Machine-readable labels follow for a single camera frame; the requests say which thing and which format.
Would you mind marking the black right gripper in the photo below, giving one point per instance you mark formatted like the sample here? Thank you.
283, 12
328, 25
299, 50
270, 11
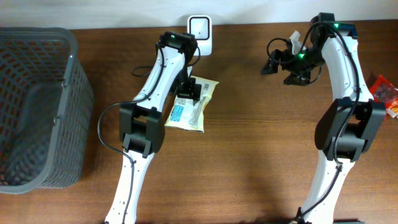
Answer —
286, 55

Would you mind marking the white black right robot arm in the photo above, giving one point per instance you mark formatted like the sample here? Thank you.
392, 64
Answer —
350, 124

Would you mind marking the white barcode scanner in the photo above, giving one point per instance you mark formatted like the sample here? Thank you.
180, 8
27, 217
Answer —
201, 27

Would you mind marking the red snack bag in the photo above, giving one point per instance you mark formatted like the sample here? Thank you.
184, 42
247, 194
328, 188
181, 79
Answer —
384, 91

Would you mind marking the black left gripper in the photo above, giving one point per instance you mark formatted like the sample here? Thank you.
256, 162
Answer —
190, 88

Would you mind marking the grey plastic basket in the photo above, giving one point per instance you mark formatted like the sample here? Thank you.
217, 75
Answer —
46, 108

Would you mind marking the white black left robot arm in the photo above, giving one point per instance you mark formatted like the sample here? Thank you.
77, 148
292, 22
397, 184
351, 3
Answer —
141, 123

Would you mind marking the yellow snack bag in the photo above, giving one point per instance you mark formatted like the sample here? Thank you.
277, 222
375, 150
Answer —
187, 114

